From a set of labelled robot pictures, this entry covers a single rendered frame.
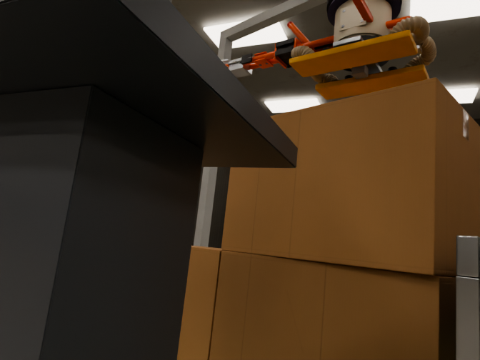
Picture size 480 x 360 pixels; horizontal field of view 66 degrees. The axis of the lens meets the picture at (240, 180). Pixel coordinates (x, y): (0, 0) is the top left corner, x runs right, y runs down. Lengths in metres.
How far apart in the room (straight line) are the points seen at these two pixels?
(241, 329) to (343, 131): 0.58
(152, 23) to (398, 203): 0.64
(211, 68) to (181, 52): 0.05
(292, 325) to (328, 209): 0.29
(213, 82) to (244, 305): 0.76
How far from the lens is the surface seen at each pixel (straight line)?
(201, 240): 4.23
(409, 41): 1.09
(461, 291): 0.65
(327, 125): 0.96
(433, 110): 0.86
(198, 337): 1.20
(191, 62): 0.35
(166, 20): 0.33
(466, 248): 0.65
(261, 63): 1.42
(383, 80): 1.27
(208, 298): 1.16
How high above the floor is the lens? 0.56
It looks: 10 degrees up
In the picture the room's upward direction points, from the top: 6 degrees clockwise
